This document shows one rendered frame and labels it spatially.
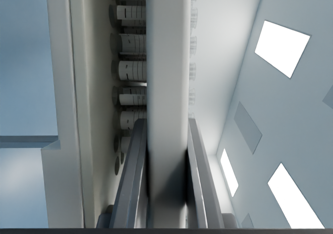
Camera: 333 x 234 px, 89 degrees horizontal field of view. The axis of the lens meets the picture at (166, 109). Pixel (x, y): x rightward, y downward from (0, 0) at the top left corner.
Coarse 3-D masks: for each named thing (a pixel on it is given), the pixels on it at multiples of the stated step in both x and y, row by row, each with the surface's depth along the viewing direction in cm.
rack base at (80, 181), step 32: (64, 0) 7; (96, 0) 9; (64, 32) 7; (96, 32) 9; (64, 64) 7; (96, 64) 9; (64, 96) 8; (96, 96) 9; (64, 128) 8; (96, 128) 9; (64, 160) 8; (96, 160) 9; (64, 192) 8; (96, 192) 9; (64, 224) 8; (96, 224) 9
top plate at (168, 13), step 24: (168, 0) 7; (168, 24) 7; (168, 48) 7; (168, 72) 8; (168, 96) 8; (168, 120) 8; (168, 144) 8; (168, 168) 8; (168, 192) 8; (168, 216) 9
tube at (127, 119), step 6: (114, 114) 12; (120, 114) 12; (126, 114) 12; (132, 114) 12; (138, 114) 12; (144, 114) 12; (192, 114) 12; (114, 120) 12; (120, 120) 12; (126, 120) 12; (132, 120) 12; (114, 126) 12; (120, 126) 12; (126, 126) 12; (132, 126) 12
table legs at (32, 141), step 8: (0, 136) 75; (8, 136) 75; (16, 136) 75; (24, 136) 75; (32, 136) 75; (40, 136) 75; (48, 136) 75; (56, 136) 75; (0, 144) 73; (8, 144) 73; (16, 144) 73; (24, 144) 73; (32, 144) 73; (40, 144) 73; (48, 144) 73
